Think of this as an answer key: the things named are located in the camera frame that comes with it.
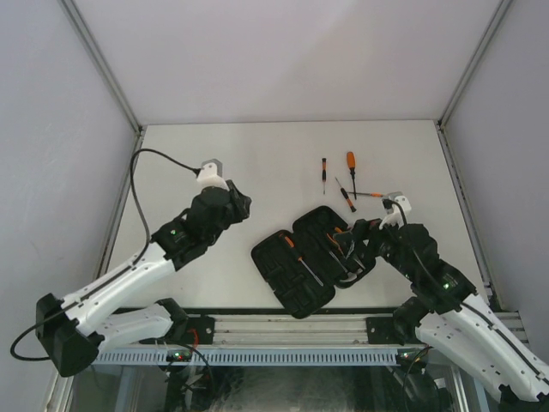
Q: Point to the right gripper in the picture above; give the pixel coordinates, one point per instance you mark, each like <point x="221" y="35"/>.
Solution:
<point x="364" y="228"/>

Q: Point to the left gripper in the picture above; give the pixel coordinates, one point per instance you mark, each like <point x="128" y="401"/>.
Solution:
<point x="239" y="202"/>

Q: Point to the black plastic tool case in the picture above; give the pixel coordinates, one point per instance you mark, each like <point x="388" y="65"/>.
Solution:
<point x="292" y="285"/>

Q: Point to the orange black needle-nose pliers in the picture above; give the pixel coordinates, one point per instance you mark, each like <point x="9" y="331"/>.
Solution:
<point x="351" y="266"/>

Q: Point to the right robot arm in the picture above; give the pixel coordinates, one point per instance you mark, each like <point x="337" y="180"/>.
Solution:
<point x="448" y="314"/>

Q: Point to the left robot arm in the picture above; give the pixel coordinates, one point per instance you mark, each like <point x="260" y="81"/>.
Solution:
<point x="76" y="329"/>

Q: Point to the thin precision screwdriver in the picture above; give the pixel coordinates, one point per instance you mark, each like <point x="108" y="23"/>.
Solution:
<point x="346" y="196"/>

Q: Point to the small orange-tip precision screwdriver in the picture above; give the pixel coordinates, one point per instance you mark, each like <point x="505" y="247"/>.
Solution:
<point x="366" y="194"/>

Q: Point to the small black precision screwdriver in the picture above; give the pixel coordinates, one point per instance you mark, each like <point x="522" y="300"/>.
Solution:
<point x="324" y="174"/>

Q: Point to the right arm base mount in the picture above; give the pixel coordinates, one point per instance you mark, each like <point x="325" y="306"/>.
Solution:
<point x="390" y="328"/>

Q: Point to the grey slotted cable duct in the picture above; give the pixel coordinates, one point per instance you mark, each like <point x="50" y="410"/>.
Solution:
<point x="249" y="357"/>

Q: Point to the aluminium frame rail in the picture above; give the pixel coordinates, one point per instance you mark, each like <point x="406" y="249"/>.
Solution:
<point x="279" y="331"/>

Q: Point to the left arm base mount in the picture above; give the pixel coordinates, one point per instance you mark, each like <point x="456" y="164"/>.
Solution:
<point x="184" y="326"/>

